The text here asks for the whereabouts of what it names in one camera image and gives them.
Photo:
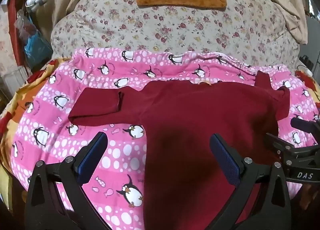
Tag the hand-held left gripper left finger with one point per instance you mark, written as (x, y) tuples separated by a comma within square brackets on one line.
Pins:
[(93, 152)]

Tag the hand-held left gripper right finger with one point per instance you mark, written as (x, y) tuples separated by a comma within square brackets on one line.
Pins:
[(225, 160)]

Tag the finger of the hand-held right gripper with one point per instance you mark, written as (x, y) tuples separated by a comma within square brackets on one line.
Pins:
[(306, 126), (280, 142)]

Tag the dark red sweater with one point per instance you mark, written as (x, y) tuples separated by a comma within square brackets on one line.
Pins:
[(187, 120)]

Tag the pink penguin print blanket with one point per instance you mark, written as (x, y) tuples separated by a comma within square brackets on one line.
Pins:
[(125, 152)]

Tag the small black device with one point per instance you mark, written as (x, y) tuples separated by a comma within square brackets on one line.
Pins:
[(303, 61)]

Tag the yellow orange printed sheet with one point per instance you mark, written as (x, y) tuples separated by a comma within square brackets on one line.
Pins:
[(15, 100)]

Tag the window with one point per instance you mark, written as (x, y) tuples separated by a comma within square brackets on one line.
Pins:
[(315, 7)]

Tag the blue plastic bag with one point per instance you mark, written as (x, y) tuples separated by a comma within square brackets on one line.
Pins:
[(36, 44)]

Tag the floral quilt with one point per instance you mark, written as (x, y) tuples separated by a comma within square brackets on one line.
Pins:
[(175, 27)]

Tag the clear plastic bag red contents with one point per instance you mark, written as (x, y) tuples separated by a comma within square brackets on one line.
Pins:
[(25, 26)]

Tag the red hanging cloth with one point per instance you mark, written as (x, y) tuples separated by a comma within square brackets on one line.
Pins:
[(15, 24)]

